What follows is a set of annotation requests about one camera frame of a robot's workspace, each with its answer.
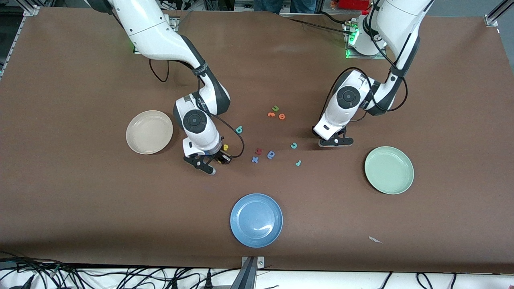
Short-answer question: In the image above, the black floor cable bundle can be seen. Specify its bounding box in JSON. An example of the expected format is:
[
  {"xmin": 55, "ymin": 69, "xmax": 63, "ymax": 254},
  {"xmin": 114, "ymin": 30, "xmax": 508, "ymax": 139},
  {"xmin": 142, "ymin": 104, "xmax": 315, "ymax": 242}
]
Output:
[{"xmin": 0, "ymin": 251, "xmax": 241, "ymax": 289}]

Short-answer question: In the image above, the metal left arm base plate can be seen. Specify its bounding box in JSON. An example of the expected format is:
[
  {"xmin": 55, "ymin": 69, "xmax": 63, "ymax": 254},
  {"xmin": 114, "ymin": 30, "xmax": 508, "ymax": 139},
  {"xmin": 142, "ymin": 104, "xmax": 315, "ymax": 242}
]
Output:
[{"xmin": 345, "ymin": 20, "xmax": 387, "ymax": 60}]

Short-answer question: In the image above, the red box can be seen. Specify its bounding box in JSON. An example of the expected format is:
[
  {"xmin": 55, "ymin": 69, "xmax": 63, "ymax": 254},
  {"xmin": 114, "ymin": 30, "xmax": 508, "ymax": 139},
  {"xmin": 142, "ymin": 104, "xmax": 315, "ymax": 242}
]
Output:
[{"xmin": 339, "ymin": 0, "xmax": 371, "ymax": 11}]

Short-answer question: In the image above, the aluminium frame profile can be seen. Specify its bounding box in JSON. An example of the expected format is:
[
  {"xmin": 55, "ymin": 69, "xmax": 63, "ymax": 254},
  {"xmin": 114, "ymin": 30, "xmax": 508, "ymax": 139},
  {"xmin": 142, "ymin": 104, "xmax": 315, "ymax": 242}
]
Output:
[
  {"xmin": 484, "ymin": 0, "xmax": 514, "ymax": 28},
  {"xmin": 0, "ymin": 5, "xmax": 41, "ymax": 79}
]

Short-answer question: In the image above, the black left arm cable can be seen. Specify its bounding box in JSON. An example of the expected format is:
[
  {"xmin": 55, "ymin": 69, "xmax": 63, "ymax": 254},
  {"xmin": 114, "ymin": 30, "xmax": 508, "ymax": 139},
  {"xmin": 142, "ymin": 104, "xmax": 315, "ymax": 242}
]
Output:
[{"xmin": 319, "ymin": 0, "xmax": 409, "ymax": 126}]

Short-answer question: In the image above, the black table cable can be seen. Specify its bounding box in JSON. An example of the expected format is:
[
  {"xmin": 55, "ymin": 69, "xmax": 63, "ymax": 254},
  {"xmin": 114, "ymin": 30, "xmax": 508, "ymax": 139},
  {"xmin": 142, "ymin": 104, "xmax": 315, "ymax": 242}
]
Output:
[
  {"xmin": 318, "ymin": 11, "xmax": 354, "ymax": 24},
  {"xmin": 287, "ymin": 18, "xmax": 348, "ymax": 33}
]

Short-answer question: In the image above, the beige brown plate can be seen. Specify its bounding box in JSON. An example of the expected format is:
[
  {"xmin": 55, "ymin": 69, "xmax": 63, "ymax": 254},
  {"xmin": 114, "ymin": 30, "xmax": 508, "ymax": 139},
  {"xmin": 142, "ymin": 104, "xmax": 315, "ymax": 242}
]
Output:
[{"xmin": 126, "ymin": 110, "xmax": 174, "ymax": 155}]

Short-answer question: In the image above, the blue plate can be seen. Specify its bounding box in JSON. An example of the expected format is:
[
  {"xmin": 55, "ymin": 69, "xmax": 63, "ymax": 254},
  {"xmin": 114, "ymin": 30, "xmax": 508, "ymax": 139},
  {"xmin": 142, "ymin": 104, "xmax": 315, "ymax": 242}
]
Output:
[{"xmin": 230, "ymin": 193, "xmax": 284, "ymax": 248}]

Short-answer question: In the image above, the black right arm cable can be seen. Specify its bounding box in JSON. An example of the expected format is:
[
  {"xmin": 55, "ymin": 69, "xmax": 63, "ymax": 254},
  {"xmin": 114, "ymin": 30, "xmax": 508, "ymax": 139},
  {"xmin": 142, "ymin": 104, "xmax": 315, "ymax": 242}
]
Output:
[{"xmin": 149, "ymin": 58, "xmax": 245, "ymax": 159}]

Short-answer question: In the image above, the light green plate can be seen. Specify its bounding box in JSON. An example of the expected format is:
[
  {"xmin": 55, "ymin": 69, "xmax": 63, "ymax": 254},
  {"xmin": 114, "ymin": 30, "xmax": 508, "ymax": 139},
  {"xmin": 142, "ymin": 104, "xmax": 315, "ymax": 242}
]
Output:
[{"xmin": 364, "ymin": 146, "xmax": 415, "ymax": 195}]

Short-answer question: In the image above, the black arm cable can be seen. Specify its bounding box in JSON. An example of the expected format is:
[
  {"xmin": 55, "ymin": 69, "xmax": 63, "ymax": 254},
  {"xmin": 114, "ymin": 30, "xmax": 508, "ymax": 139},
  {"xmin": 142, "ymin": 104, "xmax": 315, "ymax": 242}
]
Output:
[
  {"xmin": 149, "ymin": 58, "xmax": 245, "ymax": 159},
  {"xmin": 319, "ymin": 0, "xmax": 409, "ymax": 126}
]

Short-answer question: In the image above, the person in blue jeans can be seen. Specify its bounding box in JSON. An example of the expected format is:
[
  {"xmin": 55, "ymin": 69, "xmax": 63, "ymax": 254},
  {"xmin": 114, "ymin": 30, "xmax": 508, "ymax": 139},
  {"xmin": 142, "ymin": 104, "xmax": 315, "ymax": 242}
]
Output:
[{"xmin": 254, "ymin": 0, "xmax": 318, "ymax": 14}]

